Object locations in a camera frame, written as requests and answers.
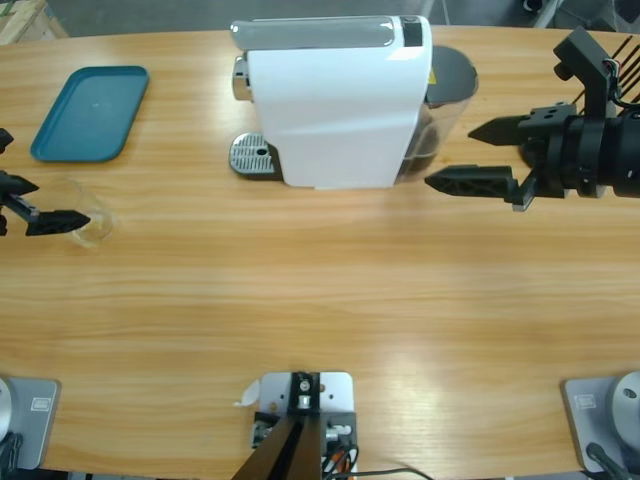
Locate teal plastic tray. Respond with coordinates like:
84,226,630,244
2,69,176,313
29,65,151,164

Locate clear glass cup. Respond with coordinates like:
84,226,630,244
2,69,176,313
47,178,119,250

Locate white paper tag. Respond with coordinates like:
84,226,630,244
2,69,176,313
232,378,262,409

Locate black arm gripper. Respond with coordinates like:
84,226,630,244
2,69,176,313
424,102,610,214
0,171,92,238

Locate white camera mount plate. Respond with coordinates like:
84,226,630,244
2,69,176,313
248,370,359,476

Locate dark grey bin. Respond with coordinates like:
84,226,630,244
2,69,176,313
597,0,640,29

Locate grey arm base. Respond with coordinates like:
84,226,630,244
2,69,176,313
0,375,62,471
559,369,640,474

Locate wooden crate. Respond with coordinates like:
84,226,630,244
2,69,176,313
0,0,69,46

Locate clear water tank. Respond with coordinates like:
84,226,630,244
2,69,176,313
399,43,480,184

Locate black wire capsule holder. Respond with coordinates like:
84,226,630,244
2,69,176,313
519,34,640,169

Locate black cable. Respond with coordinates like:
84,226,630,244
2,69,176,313
0,432,24,471
584,442,634,480
319,444,436,480

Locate white capsule coffee machine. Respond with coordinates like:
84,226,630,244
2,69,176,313
228,14,434,191

